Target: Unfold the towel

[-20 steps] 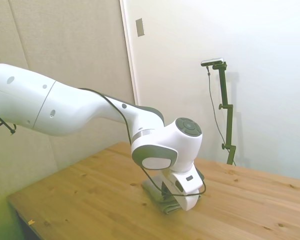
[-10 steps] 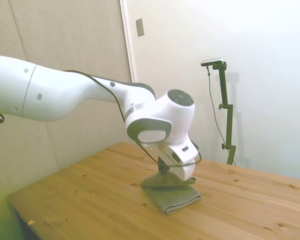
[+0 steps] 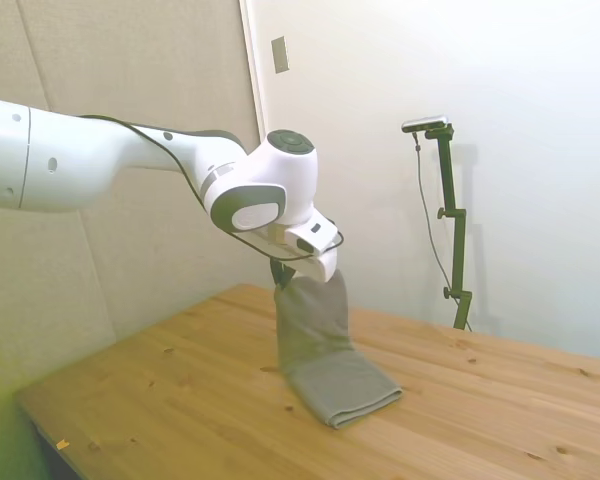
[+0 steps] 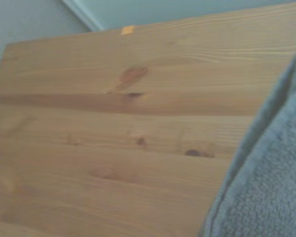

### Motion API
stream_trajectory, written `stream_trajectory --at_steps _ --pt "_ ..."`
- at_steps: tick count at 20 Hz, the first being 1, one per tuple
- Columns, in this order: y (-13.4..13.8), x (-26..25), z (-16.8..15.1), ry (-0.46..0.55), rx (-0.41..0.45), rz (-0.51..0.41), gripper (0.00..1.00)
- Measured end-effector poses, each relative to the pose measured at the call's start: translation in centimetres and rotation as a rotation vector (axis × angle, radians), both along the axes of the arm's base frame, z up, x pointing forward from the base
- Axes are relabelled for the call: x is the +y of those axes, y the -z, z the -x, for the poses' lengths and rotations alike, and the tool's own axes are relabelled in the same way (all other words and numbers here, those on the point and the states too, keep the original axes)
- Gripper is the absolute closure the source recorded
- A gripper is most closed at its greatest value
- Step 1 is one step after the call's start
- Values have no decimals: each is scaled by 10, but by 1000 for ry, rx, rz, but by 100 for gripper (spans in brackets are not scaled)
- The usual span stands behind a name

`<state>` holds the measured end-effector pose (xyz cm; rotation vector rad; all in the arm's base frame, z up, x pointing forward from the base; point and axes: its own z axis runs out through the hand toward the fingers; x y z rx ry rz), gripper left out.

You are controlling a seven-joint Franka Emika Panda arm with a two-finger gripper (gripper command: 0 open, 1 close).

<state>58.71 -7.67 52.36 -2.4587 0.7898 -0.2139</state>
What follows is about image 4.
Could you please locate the grey-blue terry towel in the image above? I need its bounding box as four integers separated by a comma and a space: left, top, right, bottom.
198, 41, 296, 237

